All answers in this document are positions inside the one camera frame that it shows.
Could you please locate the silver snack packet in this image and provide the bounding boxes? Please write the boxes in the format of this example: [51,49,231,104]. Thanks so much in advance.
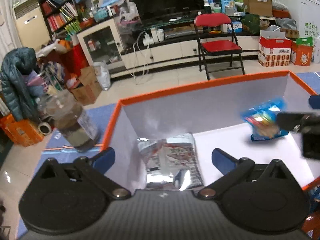
[137,133,203,190]

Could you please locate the white glass-door cabinet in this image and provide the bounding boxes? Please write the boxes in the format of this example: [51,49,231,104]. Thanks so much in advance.
[76,17,125,68]

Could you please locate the white television stand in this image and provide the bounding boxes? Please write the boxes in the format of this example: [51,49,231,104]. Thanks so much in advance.
[110,17,260,78]

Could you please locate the orange crate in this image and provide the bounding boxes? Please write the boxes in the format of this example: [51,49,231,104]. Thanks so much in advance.
[0,114,47,147]

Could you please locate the light blue snack bag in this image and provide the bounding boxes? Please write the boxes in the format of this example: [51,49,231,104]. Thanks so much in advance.
[221,0,235,14]

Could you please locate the large brown cardboard box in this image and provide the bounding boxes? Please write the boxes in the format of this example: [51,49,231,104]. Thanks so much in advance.
[243,0,273,17]

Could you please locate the orange and green gift box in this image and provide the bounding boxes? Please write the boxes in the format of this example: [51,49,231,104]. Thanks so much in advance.
[290,37,314,66]

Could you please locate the white power strip with cables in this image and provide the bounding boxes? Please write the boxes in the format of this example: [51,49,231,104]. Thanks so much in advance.
[132,30,154,82]

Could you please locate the orange cardboard box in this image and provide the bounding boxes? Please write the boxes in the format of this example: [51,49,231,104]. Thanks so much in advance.
[100,70,320,240]

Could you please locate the dark teal puffer jacket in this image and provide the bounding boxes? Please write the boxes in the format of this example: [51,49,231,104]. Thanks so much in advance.
[0,47,42,122]

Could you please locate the white containers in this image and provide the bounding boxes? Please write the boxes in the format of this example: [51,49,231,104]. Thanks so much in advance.
[150,29,165,43]

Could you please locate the tape roll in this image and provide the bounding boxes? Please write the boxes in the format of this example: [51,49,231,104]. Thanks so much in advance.
[37,122,52,136]

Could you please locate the pile of colourful clothes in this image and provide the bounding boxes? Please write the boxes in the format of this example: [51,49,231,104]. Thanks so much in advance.
[37,60,73,93]

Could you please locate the beige standing air conditioner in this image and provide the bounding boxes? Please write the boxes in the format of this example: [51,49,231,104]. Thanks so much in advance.
[13,0,52,49]

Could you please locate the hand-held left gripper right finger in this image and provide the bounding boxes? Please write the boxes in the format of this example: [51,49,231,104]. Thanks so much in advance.
[197,148,292,200]

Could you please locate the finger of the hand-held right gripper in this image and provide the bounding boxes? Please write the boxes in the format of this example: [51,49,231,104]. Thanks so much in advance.
[276,111,320,133]
[308,94,320,110]

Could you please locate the grey plastic bag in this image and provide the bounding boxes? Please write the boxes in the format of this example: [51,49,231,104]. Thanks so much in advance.
[276,17,297,31]

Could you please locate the red cloth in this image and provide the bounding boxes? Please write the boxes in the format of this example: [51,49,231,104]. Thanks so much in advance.
[60,44,88,76]

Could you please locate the red and white gift box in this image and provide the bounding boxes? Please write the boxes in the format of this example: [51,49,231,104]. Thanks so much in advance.
[257,30,293,67]

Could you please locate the dark bookshelf with books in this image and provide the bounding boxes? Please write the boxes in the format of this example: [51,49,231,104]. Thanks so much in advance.
[31,0,88,40]

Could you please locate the blue checked tablecloth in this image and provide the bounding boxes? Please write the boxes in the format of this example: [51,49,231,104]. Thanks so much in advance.
[17,72,320,240]

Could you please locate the red folding chair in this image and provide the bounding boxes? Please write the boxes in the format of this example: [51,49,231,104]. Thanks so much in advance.
[194,13,246,80]

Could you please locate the dark green bag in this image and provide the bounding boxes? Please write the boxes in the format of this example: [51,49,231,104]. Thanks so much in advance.
[241,14,260,35]

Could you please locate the white plastic bag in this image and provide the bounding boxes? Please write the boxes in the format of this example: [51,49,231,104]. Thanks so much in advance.
[94,61,112,91]

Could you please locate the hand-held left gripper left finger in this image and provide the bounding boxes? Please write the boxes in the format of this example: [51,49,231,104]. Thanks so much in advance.
[37,147,132,201]

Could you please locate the blue colourful snack packet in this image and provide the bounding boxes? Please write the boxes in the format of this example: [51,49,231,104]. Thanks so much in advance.
[240,98,288,142]

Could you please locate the clear glass jar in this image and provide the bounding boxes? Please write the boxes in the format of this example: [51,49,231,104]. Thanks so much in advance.
[37,90,100,153]

